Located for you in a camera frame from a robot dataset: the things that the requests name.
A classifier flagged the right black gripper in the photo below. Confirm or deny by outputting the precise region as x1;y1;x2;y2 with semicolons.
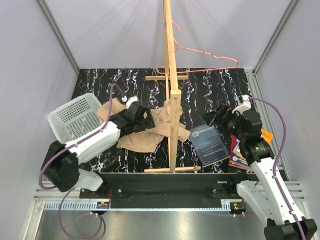
200;103;247;142

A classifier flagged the beige t shirt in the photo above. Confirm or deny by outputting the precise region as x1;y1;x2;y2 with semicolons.
96;97;191;153

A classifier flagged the pink wire hanger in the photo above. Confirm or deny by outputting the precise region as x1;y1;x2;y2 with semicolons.
155;21;240;75

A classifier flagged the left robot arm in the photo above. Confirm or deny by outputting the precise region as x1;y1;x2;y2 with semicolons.
40;101;155;198

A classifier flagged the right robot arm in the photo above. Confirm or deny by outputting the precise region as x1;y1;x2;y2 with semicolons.
201;104;318;240

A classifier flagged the wooden hanger stand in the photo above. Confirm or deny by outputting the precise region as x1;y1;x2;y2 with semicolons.
144;0;201;173

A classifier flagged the dark blue book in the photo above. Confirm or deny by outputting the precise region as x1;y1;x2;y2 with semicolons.
189;124;230;168

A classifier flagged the purple and red book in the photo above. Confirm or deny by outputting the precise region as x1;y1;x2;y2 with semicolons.
228;136;252;171

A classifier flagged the orange packet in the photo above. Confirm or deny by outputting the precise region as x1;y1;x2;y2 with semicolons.
261;129;274;144

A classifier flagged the white plastic basket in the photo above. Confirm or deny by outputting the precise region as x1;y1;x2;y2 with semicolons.
47;93;102;143

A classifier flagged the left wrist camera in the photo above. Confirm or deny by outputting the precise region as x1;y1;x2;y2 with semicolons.
121;96;139;109

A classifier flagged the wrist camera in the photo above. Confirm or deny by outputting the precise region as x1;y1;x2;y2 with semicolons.
121;96;139;109
232;95;251;116

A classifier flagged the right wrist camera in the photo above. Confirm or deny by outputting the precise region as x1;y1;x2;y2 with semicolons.
232;95;251;116

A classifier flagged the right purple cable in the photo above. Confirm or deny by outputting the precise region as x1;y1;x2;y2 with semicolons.
247;96;307;240

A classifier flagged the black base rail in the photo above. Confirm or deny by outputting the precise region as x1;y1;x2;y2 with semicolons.
79;172;258;211

